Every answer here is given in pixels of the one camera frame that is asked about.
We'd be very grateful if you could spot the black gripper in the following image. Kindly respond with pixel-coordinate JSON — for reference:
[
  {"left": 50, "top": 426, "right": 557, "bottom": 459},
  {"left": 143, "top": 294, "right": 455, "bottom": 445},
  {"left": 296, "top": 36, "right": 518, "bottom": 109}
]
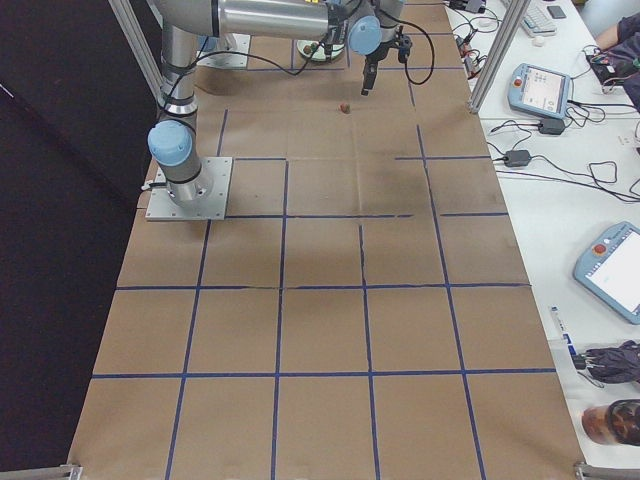
[{"left": 361, "top": 27, "right": 413, "bottom": 95}]

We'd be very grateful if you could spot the black smartphone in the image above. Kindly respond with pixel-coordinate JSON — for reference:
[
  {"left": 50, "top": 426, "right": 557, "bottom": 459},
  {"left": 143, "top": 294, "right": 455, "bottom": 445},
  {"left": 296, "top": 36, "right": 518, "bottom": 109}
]
[{"left": 546, "top": 5, "right": 566, "bottom": 19}]

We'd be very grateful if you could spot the black power adapter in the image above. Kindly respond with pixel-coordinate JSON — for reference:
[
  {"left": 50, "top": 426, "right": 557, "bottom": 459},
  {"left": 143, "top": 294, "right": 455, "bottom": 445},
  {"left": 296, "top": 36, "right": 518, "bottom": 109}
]
[
  {"left": 537, "top": 118, "right": 566, "bottom": 136},
  {"left": 503, "top": 150, "right": 531, "bottom": 168}
]

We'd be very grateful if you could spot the brown glass bottle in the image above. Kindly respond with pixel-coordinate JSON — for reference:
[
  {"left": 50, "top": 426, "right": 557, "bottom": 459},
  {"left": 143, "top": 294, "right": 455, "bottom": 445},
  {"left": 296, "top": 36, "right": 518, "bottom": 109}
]
[{"left": 581, "top": 399, "right": 639, "bottom": 446}]

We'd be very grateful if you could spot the dark folded umbrella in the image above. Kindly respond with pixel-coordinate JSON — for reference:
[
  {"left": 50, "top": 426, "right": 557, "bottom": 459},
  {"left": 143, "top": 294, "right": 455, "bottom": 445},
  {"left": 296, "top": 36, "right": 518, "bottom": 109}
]
[{"left": 572, "top": 340, "right": 639, "bottom": 384}]

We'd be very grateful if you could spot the blue teach pendant near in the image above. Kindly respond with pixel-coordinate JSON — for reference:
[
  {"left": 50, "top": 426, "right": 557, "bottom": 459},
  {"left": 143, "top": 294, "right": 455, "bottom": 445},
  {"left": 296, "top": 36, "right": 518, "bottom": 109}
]
[{"left": 573, "top": 221, "right": 640, "bottom": 325}]

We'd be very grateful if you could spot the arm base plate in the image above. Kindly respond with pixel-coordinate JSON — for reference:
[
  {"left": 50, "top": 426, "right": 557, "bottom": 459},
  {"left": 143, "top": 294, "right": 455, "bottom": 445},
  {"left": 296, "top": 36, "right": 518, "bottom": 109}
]
[
  {"left": 196, "top": 33, "right": 251, "bottom": 70},
  {"left": 146, "top": 157, "right": 233, "bottom": 221}
]

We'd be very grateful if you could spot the light green plate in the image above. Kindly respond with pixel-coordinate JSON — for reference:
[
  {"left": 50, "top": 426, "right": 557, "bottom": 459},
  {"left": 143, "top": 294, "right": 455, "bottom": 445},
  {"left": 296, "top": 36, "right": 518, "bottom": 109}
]
[{"left": 295, "top": 40, "right": 345, "bottom": 64}]

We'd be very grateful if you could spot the blue teach pendant far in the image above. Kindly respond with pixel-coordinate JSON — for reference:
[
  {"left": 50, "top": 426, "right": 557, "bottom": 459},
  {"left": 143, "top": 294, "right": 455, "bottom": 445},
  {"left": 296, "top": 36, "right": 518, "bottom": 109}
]
[{"left": 507, "top": 63, "right": 571, "bottom": 120}]

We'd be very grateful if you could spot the white keyboard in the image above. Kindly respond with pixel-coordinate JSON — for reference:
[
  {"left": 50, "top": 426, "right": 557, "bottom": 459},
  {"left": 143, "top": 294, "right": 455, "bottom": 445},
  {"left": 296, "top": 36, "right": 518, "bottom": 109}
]
[{"left": 521, "top": 1, "right": 557, "bottom": 38}]

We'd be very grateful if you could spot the aluminium frame post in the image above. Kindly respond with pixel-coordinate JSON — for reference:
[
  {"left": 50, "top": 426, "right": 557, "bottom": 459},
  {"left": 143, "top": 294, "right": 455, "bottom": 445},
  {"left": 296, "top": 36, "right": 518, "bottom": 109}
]
[{"left": 467, "top": 0, "right": 530, "bottom": 114}]

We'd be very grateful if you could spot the blue teach pendant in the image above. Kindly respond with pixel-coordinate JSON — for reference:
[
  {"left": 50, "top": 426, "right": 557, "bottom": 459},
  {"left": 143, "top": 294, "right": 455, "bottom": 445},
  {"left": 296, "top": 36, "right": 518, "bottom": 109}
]
[
  {"left": 573, "top": 221, "right": 640, "bottom": 325},
  {"left": 507, "top": 63, "right": 571, "bottom": 120}
]

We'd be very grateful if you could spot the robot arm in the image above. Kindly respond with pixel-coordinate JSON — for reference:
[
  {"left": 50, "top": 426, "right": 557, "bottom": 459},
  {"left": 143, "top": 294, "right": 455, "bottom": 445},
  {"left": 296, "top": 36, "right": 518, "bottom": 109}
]
[{"left": 148, "top": 0, "right": 411, "bottom": 207}]

